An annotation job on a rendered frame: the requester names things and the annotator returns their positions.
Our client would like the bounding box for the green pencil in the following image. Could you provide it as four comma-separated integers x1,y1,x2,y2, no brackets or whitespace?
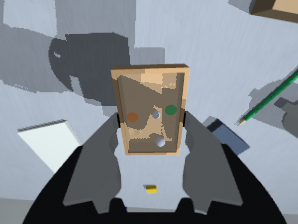
239,70,298,125

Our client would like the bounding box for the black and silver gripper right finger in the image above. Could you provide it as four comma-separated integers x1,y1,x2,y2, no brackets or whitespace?
182,111,287,224

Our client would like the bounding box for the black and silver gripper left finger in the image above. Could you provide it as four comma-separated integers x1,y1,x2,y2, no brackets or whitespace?
22,112,122,224

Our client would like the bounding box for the wooden ball maze puzzle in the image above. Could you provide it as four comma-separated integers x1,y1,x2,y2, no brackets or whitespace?
111,64,190,155

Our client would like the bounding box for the grey mug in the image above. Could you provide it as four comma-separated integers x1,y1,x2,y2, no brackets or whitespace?
281,103,298,138

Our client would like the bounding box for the dark blue flat rectangular block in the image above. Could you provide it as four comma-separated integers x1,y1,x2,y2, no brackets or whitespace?
207,119,250,156

